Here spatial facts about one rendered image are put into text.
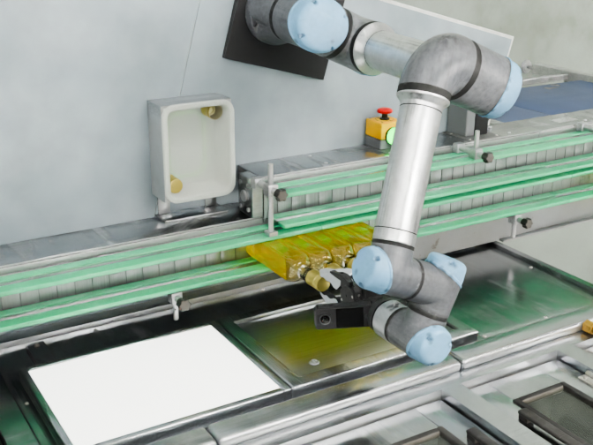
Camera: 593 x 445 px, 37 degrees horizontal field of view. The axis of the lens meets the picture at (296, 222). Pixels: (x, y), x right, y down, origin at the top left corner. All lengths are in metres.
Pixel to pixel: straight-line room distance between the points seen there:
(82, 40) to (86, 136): 0.21
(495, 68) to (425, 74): 0.15
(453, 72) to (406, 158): 0.17
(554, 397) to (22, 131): 1.21
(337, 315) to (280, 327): 0.27
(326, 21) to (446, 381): 0.78
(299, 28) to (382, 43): 0.18
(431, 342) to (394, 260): 0.17
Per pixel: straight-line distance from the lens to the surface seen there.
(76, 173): 1.98
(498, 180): 2.38
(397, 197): 1.51
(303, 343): 1.87
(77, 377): 1.79
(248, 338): 1.88
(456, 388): 1.79
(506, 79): 1.65
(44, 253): 1.90
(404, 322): 1.61
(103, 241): 1.94
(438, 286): 1.56
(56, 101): 1.94
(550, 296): 2.26
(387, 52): 1.85
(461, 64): 1.57
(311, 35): 1.88
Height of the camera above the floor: 2.58
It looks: 54 degrees down
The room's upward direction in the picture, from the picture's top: 120 degrees clockwise
